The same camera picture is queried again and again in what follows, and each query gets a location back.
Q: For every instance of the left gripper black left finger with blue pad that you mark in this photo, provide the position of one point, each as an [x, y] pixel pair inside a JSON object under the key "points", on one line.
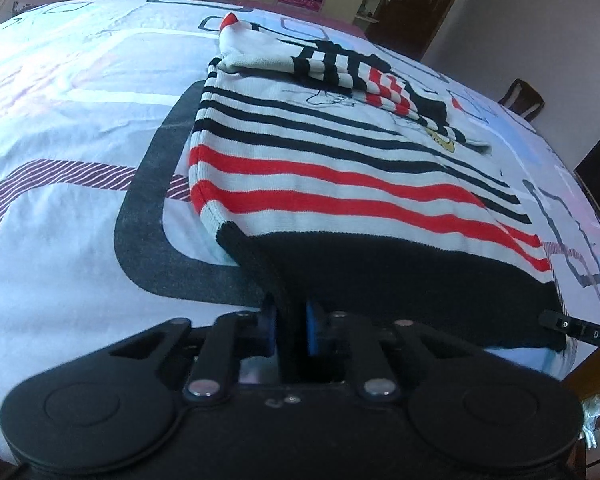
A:
{"points": [[232, 338]]}

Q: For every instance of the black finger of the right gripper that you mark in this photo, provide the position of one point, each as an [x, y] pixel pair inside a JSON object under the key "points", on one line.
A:
{"points": [[572, 327]]}

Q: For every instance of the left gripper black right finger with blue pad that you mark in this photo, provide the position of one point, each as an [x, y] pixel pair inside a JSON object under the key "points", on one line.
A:
{"points": [[351, 341]]}

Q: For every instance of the striped knit children's sweater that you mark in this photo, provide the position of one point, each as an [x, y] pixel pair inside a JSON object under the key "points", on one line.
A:
{"points": [[333, 179]]}

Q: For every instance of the white patterned bed sheet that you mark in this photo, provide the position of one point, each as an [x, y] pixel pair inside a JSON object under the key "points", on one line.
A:
{"points": [[98, 236]]}

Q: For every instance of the dark wooden chair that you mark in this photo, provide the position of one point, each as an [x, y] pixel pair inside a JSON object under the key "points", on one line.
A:
{"points": [[522, 99]]}

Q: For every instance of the pink bed sheet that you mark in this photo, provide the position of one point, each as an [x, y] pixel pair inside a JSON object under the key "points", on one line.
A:
{"points": [[305, 15]]}

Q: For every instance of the dark wooden door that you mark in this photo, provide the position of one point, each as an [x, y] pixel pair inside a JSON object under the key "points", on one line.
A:
{"points": [[408, 26]]}

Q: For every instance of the white spotted pillow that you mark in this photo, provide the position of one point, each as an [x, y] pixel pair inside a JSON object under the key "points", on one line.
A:
{"points": [[19, 7]]}

